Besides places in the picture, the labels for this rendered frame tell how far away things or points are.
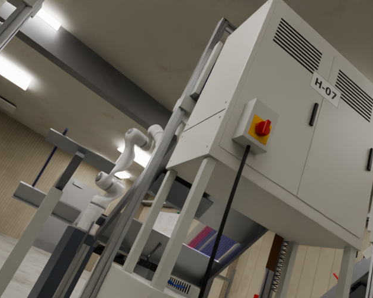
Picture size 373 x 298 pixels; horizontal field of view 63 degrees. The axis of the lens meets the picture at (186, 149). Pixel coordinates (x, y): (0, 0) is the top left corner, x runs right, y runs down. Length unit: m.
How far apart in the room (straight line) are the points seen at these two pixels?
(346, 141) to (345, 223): 0.31
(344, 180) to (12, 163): 9.13
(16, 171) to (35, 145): 0.88
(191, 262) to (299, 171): 0.96
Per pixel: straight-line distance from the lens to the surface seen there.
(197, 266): 1.86
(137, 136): 2.23
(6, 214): 9.74
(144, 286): 0.85
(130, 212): 1.21
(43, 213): 1.57
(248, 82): 1.04
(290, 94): 1.16
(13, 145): 9.80
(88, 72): 4.24
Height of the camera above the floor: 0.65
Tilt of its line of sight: 23 degrees up
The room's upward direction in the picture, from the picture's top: 25 degrees clockwise
